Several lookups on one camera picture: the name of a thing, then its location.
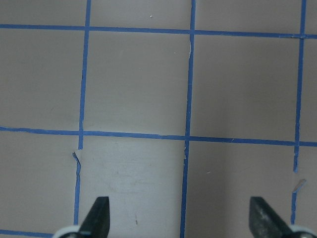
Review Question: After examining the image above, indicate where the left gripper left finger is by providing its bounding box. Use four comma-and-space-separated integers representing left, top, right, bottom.
77, 197, 110, 238

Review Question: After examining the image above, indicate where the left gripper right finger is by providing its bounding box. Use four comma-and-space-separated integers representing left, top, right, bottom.
249, 196, 317, 238

